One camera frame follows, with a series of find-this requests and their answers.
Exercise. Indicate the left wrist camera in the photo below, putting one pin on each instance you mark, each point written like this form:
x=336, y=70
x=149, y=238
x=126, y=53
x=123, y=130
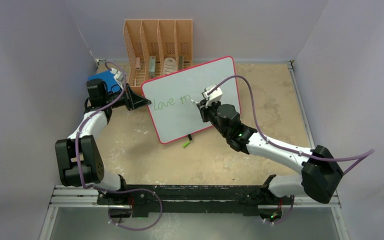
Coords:
x=118, y=76

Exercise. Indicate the pink-framed whiteboard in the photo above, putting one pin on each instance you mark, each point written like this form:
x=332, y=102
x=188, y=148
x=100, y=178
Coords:
x=173, y=115

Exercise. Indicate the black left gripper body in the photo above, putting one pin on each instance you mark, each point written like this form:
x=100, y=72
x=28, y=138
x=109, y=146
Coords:
x=120, y=102

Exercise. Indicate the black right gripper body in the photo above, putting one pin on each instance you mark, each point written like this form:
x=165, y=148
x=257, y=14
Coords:
x=209, y=113

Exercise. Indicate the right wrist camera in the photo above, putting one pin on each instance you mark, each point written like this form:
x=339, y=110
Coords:
x=211, y=94

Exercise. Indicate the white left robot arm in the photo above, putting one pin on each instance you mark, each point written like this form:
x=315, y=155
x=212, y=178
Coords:
x=78, y=158

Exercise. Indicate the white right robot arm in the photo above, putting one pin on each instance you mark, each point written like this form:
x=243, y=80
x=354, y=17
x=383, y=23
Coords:
x=316, y=175

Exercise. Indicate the orange plastic file organizer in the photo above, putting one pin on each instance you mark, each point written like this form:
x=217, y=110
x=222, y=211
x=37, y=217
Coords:
x=149, y=42

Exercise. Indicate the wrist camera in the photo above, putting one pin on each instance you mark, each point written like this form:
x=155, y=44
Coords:
x=118, y=76
x=211, y=94

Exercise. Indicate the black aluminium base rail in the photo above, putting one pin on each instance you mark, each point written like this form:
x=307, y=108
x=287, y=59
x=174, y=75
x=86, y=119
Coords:
x=247, y=200

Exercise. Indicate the green marker cap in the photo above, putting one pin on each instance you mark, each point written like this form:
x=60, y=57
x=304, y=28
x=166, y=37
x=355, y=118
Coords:
x=186, y=144

